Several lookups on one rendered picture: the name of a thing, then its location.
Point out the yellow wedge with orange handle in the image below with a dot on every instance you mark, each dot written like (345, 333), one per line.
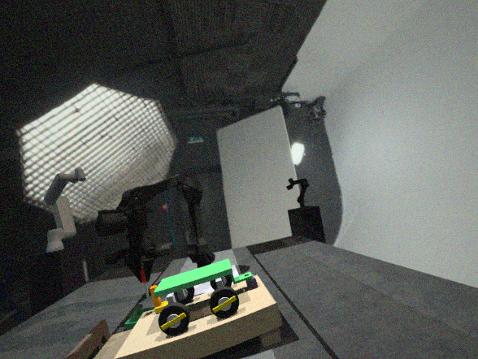
(158, 304)

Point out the small green trolley with black wheels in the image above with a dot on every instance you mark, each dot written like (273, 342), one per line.
(224, 302)

